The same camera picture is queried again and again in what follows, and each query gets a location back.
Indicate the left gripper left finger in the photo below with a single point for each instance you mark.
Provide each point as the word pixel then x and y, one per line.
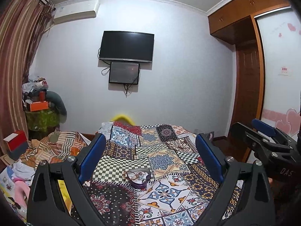
pixel 46 205

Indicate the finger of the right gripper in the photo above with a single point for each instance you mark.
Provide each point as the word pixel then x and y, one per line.
pixel 264 128

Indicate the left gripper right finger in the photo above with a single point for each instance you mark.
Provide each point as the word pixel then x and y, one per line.
pixel 255 205

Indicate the purple heart-shaped jewelry box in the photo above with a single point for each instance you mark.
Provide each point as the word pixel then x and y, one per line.
pixel 139 177

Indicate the yellow cloth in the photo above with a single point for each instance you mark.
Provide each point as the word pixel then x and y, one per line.
pixel 65 195

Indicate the white sliding wardrobe door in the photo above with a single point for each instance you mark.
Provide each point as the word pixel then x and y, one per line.
pixel 280 37

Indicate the striped orange blanket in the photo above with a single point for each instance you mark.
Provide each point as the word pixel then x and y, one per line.
pixel 54 148

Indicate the red and white box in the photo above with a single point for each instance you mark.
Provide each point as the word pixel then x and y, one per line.
pixel 16 141

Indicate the green patterned covered stand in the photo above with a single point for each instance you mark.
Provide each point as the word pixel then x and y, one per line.
pixel 42 120

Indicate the orange box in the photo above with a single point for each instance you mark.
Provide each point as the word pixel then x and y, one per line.
pixel 38 106

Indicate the dark green clothing bundle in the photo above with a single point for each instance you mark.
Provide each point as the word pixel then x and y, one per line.
pixel 57 103

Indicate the patchwork patterned bedspread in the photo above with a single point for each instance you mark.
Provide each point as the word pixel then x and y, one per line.
pixel 180 187

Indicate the yellow plastic chair back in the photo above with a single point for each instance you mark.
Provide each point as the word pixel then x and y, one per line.
pixel 123 118

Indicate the brown wooden wardrobe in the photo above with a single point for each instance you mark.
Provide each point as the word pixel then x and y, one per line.
pixel 233 22

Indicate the red striped curtain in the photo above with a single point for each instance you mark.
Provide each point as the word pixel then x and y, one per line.
pixel 22 26

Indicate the small black wall monitor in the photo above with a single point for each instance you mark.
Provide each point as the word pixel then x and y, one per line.
pixel 124 73

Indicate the large black wall television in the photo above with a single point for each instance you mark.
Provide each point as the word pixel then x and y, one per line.
pixel 127 46

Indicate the white wall air conditioner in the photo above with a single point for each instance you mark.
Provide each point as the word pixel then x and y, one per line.
pixel 76 11

